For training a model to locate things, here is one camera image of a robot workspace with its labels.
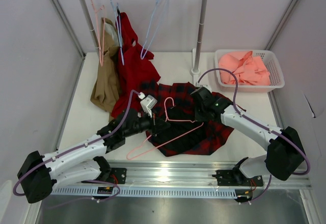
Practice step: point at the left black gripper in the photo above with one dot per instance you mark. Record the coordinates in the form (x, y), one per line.
(156, 127)

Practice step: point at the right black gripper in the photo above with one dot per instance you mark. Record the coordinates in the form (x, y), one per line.
(197, 116)

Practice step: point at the pink hanger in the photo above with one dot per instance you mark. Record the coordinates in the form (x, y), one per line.
(128, 157)
(99, 32)

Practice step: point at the red plaid skirt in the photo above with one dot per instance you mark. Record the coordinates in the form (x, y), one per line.
(203, 141)

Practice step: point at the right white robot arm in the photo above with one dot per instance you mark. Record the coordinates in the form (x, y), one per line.
(284, 149)

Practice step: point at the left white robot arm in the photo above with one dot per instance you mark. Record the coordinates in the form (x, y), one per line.
(41, 174)

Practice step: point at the right blue hanger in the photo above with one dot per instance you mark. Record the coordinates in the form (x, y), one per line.
(157, 16)

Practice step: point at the blue hanger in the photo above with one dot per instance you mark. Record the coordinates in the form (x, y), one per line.
(157, 16)
(117, 15)

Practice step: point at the left blue hanger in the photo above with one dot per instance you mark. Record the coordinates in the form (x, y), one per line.
(117, 15)

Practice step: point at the tan hanging garment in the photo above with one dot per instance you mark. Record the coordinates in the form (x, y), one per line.
(107, 89)

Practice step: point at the red hanging garment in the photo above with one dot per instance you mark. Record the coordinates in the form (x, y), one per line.
(132, 70)

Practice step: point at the pink garment in basket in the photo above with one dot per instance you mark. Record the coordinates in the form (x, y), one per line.
(249, 69)

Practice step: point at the white plastic basket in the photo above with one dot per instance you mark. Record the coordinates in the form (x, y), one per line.
(271, 63)

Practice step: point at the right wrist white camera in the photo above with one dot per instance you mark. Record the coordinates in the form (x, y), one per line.
(208, 87)

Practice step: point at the wrist white camera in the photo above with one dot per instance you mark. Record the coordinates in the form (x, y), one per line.
(147, 103)
(208, 87)

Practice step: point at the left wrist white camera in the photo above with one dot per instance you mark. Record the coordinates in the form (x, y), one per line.
(147, 103)

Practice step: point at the aluminium mounting rail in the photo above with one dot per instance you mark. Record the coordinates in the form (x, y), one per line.
(172, 174)

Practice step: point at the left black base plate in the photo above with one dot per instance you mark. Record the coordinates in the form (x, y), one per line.
(117, 176)

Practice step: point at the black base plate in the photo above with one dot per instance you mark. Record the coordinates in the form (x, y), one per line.
(117, 176)
(231, 178)

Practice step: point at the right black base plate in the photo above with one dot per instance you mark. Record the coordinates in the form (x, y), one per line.
(231, 178)

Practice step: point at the white slotted cable duct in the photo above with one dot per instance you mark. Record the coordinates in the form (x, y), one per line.
(96, 191)

